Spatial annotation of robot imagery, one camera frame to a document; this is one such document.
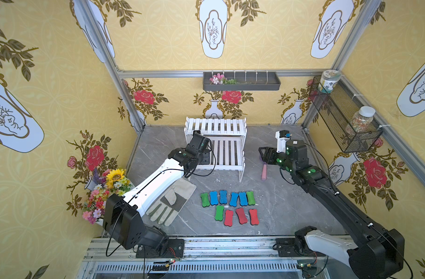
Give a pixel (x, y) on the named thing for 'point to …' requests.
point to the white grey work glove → (170, 205)
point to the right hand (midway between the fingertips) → (268, 147)
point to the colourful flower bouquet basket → (100, 185)
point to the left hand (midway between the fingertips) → (195, 153)
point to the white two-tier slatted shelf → (227, 138)
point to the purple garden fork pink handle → (263, 176)
